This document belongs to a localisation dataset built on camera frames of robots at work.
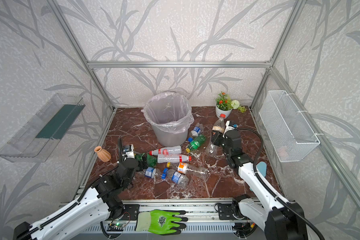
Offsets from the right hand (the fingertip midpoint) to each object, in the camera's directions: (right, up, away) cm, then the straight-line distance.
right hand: (215, 127), depth 82 cm
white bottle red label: (-24, -19, +7) cm, 32 cm away
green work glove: (-28, -45, -11) cm, 54 cm away
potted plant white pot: (+9, +15, +21) cm, 27 cm away
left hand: (-40, -13, -2) cm, 42 cm away
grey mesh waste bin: (-31, -7, +10) cm, 33 cm away
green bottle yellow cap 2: (-10, -11, +12) cm, 19 cm away
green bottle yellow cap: (-36, -20, +4) cm, 41 cm away
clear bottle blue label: (-36, -25, +1) cm, 44 cm away
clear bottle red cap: (-2, -12, -1) cm, 13 cm away
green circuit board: (-49, -46, -11) cm, 68 cm away
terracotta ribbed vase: (-65, -16, +4) cm, 67 cm away
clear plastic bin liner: (-28, +10, +17) cm, 35 cm away
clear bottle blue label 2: (-19, -31, +3) cm, 36 cm away
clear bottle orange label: (-17, -24, +2) cm, 29 cm away
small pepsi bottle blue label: (-11, -5, +19) cm, 23 cm away
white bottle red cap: (-28, -15, +10) cm, 33 cm away
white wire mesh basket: (+28, -2, -20) cm, 35 cm away
